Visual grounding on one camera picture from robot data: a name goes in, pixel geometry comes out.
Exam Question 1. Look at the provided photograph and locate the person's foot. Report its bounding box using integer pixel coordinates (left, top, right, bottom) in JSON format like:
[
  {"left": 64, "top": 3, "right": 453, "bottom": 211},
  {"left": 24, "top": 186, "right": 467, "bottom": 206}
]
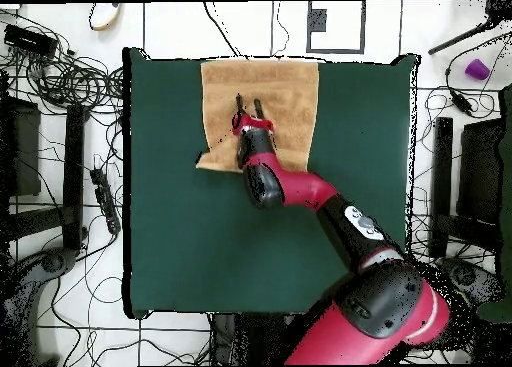
[{"left": 88, "top": 2, "right": 122, "bottom": 32}]

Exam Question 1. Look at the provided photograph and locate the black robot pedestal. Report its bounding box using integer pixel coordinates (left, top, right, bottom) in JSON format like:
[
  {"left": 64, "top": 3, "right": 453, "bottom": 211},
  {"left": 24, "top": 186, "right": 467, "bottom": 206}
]
[{"left": 209, "top": 312, "right": 299, "bottom": 366}]

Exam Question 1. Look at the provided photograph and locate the tangle of black cables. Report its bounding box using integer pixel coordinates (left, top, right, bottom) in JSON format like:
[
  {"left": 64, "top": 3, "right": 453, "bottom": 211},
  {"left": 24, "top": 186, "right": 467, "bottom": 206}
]
[{"left": 7, "top": 6, "right": 125, "bottom": 110}]

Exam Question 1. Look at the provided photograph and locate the dark green table cloth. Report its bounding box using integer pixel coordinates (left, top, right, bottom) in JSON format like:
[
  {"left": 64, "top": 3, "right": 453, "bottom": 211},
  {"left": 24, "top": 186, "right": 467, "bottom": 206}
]
[{"left": 121, "top": 46, "right": 421, "bottom": 320}]

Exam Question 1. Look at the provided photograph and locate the black upright bar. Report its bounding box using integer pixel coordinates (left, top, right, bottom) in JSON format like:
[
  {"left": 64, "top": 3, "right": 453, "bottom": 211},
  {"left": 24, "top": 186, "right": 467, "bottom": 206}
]
[
  {"left": 429, "top": 116, "right": 454, "bottom": 258},
  {"left": 63, "top": 104, "right": 87, "bottom": 252}
]

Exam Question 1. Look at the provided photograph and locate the black floor panel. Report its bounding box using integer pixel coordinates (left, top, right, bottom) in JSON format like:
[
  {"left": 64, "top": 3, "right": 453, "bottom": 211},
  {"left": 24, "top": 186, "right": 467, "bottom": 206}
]
[
  {"left": 0, "top": 96, "right": 41, "bottom": 198},
  {"left": 457, "top": 118, "right": 505, "bottom": 224}
]

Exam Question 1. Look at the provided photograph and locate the orange terry towel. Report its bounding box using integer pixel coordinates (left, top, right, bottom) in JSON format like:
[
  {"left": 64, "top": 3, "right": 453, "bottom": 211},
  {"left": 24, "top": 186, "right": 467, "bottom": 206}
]
[{"left": 195, "top": 58, "right": 320, "bottom": 173}]

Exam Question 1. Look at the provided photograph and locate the purple cup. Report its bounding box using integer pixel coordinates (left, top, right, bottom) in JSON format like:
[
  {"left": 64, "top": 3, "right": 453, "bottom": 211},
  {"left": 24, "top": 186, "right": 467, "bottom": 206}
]
[{"left": 464, "top": 58, "right": 492, "bottom": 81}]

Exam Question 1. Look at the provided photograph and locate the black power strip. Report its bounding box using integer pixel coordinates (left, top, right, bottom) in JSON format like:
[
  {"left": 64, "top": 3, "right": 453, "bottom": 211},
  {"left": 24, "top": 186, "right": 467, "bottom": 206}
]
[{"left": 89, "top": 167, "right": 122, "bottom": 235}]

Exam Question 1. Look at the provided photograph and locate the black rod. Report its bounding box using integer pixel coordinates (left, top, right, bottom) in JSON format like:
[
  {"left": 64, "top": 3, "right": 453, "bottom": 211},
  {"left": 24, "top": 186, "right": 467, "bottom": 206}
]
[{"left": 427, "top": 18, "right": 493, "bottom": 56}]

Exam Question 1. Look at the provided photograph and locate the grey floor frame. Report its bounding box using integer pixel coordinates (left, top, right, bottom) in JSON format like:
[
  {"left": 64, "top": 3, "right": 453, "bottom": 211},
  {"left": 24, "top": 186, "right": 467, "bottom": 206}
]
[{"left": 306, "top": 0, "right": 366, "bottom": 55}]

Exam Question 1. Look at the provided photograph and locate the black box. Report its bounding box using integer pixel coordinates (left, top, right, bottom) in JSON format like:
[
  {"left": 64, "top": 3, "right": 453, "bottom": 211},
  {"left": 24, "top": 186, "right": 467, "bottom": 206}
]
[{"left": 4, "top": 23, "right": 59, "bottom": 58}]

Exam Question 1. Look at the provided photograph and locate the black tripod base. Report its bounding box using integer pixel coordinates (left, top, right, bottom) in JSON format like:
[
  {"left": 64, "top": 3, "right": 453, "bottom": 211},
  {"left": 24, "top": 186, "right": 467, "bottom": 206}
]
[
  {"left": 439, "top": 258, "right": 501, "bottom": 302},
  {"left": 11, "top": 248, "right": 79, "bottom": 300}
]

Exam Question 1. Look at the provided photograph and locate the black power adapter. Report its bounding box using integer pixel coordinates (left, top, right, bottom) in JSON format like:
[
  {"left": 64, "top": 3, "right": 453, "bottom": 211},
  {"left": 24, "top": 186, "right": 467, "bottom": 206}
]
[{"left": 449, "top": 88, "right": 475, "bottom": 116}]

